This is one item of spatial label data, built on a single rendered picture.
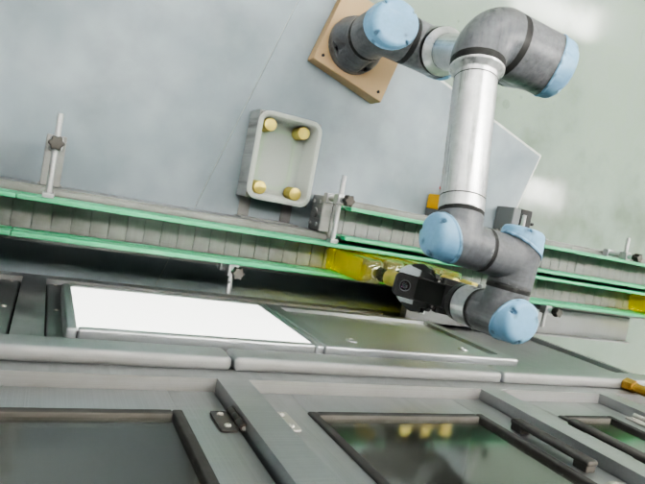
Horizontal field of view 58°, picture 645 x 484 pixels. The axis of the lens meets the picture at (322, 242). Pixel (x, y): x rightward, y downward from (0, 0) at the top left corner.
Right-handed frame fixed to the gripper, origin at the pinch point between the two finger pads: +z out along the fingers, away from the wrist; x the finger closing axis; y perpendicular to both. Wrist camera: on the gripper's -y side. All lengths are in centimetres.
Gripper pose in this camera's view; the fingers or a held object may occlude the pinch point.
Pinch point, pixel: (397, 280)
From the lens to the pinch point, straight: 126.2
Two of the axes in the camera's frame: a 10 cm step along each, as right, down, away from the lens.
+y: 8.7, 2.4, 4.4
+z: -4.2, -1.3, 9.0
